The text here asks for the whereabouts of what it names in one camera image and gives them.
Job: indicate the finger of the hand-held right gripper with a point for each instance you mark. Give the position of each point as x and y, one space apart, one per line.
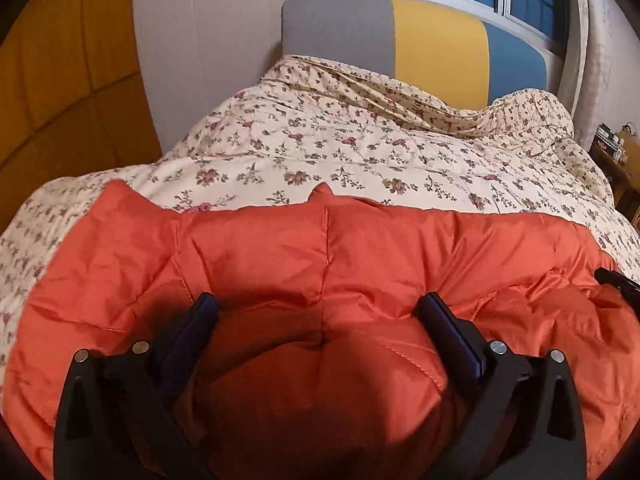
620 282

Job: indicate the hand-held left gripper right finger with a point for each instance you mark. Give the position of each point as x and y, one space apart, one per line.
457 341

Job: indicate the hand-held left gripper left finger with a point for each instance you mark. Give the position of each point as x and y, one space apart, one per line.
192 331

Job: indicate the orange puffer jacket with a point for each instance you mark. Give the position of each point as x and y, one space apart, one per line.
380 260

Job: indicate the wooden desk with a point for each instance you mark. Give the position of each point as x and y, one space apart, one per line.
620 180

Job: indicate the floral quilt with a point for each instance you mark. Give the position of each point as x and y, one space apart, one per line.
300 145

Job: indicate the floral curtain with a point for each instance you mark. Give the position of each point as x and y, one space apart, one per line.
610 60

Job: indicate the wooden wardrobe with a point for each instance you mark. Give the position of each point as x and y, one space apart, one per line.
60 85

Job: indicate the grey yellow blue headboard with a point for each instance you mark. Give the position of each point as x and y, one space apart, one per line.
440 50

